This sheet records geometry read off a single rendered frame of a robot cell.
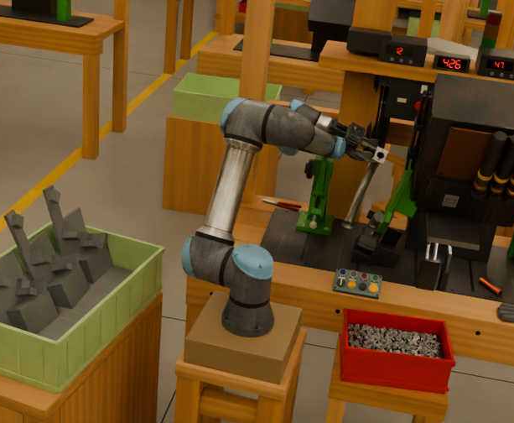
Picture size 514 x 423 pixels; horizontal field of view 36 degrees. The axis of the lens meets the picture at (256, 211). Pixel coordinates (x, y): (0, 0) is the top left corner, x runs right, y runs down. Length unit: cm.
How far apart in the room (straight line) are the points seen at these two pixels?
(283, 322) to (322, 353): 153
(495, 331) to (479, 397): 122
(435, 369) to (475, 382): 156
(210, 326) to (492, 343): 92
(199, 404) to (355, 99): 126
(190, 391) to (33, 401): 43
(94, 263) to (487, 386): 205
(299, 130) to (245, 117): 16
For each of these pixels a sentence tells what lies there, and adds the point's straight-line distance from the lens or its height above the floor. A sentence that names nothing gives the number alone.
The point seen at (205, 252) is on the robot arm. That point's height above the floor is 114.
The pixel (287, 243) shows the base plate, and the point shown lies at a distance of 281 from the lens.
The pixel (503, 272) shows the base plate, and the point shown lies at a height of 90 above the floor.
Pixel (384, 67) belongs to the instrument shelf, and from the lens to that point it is 276.
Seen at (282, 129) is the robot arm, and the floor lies 147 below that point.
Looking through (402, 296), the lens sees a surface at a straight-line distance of 261.
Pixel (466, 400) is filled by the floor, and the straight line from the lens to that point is 376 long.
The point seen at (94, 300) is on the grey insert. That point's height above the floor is 85.
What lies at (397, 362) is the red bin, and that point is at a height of 89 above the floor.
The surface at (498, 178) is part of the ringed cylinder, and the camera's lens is 243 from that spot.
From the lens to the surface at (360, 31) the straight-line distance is 279.
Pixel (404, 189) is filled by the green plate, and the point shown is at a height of 120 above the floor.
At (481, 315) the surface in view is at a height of 90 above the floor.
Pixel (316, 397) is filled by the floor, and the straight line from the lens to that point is 356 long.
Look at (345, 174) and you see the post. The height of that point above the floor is 107.
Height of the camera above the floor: 220
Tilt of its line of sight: 26 degrees down
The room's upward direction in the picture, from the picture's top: 6 degrees clockwise
